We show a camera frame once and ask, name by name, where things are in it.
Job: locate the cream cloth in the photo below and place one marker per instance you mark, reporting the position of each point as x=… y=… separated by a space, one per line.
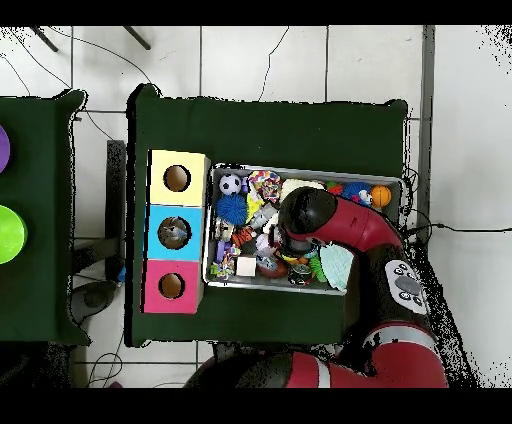
x=296 y=184

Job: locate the mint green cloth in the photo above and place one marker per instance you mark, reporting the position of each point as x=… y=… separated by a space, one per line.
x=338 y=264

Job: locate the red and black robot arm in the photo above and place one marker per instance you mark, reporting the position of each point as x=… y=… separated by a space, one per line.
x=360 y=224

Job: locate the silver mesh bin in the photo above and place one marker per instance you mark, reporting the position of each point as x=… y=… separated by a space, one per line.
x=228 y=176

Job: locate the wooden box with three holes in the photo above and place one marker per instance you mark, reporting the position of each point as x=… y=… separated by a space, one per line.
x=196 y=192

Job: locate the blue spiky ball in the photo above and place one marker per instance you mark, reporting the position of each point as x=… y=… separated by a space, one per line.
x=232 y=208

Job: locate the orange striped tiger plush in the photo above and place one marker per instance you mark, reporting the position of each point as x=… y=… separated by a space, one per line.
x=242 y=236

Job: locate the small soccer ball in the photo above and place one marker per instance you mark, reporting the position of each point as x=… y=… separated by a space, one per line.
x=230 y=183

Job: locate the plain wooden cube block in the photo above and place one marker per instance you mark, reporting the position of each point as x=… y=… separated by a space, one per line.
x=245 y=266

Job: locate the dark green tablecloth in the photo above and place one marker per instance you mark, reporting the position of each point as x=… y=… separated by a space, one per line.
x=260 y=128

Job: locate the blue spiky toy with eyes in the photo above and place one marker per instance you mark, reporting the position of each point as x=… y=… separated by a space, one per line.
x=354 y=191

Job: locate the small orange basketball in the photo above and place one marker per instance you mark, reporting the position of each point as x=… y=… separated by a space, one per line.
x=380 y=196

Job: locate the black tripod leg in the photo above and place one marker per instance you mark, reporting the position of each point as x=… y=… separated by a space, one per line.
x=137 y=38
x=44 y=39

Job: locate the side table with green cloth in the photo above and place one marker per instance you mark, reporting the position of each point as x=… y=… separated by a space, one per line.
x=36 y=200

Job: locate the lime green disc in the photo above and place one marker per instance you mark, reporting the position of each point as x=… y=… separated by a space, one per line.
x=10 y=234

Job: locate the purple disc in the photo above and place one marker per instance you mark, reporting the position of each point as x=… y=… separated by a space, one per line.
x=3 y=150

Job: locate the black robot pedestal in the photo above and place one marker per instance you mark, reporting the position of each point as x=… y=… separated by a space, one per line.
x=240 y=348

